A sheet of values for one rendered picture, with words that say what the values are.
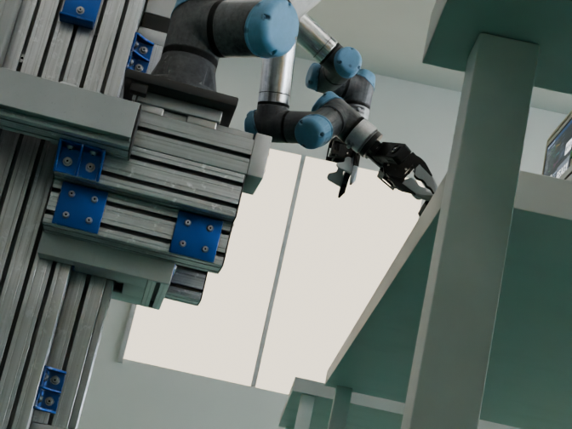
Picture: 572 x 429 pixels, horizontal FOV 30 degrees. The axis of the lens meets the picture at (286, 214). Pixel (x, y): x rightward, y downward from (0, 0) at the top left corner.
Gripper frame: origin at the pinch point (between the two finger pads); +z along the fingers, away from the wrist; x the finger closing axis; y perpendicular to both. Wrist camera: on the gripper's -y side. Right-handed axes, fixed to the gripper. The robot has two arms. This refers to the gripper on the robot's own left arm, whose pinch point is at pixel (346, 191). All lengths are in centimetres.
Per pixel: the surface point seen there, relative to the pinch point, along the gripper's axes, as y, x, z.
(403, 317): -2, 77, 46
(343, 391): -20, -52, 47
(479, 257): 24, 199, 64
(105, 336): 63, -426, 3
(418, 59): -93, -365, -215
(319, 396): -21, -96, 45
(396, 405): -48, -92, 43
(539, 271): -7, 133, 46
